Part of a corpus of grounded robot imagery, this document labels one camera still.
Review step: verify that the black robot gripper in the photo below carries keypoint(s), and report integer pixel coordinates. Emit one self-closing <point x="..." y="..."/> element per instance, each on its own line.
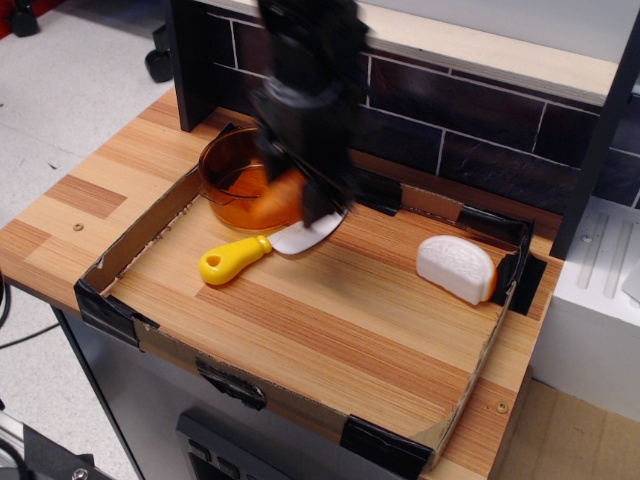
<point x="312" y="134"/>

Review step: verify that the orange plastic toy carrot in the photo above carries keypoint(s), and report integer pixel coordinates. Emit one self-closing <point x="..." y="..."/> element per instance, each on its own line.
<point x="280" y="204"/>

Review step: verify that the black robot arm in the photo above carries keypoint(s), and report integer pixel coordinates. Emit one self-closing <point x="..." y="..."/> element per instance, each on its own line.
<point x="314" y="43"/>

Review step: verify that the transparent orange plastic pot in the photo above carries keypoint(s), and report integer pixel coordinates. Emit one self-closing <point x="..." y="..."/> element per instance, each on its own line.
<point x="233" y="176"/>

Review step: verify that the taped cardboard fence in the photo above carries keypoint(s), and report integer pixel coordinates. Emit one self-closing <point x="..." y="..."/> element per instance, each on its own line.
<point x="337" y="363"/>

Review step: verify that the dark brick pattern backsplash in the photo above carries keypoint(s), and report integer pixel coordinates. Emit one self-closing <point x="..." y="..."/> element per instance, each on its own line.
<point x="508" y="141"/>

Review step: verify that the black office chair caster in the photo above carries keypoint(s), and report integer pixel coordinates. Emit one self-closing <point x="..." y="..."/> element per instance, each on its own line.
<point x="158" y="61"/>

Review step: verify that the white toy cheese wedge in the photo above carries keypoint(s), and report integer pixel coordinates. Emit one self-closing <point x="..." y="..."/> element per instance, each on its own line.
<point x="458" y="266"/>

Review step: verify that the light wooden shelf board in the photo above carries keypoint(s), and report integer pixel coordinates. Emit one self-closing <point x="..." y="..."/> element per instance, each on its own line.
<point x="534" y="67"/>

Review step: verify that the yellow handled toy knife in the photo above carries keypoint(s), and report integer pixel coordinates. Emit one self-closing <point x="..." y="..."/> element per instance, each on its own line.
<point x="222" y="264"/>

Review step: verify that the black left shelf post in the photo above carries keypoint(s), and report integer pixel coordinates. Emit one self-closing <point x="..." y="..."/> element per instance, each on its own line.
<point x="188" y="30"/>

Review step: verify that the black shelf post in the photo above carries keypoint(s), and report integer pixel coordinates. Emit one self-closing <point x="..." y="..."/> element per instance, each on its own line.
<point x="188" y="30"/>
<point x="597" y="151"/>

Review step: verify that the black right shelf post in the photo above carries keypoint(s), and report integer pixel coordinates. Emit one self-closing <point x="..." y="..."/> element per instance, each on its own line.
<point x="597" y="151"/>

